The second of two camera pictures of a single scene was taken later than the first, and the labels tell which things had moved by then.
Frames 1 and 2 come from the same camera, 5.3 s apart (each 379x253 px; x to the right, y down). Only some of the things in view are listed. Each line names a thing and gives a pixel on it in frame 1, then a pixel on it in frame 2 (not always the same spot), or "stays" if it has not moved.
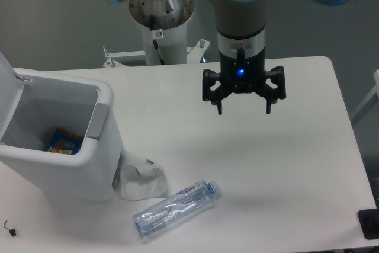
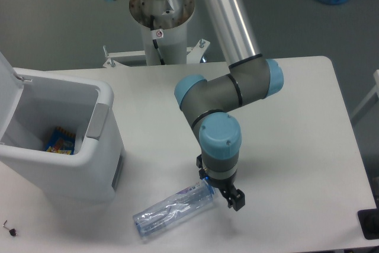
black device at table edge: x=369 y=221 stays
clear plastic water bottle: x=176 y=207 stays
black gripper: x=243 y=75 to x=235 y=197
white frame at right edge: x=371 y=99 stays
